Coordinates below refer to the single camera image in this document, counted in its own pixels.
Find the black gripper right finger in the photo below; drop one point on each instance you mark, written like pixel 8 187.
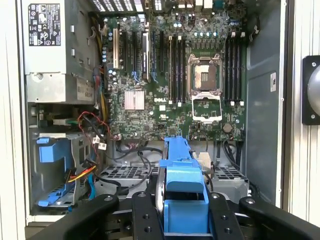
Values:
pixel 225 225

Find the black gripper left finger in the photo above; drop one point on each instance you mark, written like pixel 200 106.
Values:
pixel 145 220

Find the hard disk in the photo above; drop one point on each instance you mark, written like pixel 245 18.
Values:
pixel 185 175

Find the grey metal disk bay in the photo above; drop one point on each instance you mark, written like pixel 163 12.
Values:
pixel 82 145

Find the empty blue disk carrier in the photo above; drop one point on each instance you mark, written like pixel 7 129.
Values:
pixel 52 150

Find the round coin battery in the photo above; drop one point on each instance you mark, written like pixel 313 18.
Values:
pixel 227 127

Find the green motherboard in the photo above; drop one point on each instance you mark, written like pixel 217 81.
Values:
pixel 150 120

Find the metal socket cover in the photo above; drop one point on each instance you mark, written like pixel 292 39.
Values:
pixel 200 118

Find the silver chipset heatsink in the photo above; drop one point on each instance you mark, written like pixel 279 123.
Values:
pixel 134 100

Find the black open PC case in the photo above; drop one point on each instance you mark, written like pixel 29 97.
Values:
pixel 262 100

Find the CPU socket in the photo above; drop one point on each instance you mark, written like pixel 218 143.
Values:
pixel 205 75

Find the black RAM slot row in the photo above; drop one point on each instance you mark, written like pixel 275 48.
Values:
pixel 233 70
pixel 177 70

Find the black expansion slot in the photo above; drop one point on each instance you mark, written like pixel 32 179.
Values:
pixel 124 50
pixel 134 50
pixel 162 50

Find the white expansion slot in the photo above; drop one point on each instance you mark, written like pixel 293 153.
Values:
pixel 115 50

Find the silver power supply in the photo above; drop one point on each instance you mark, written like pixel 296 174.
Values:
pixel 62 62

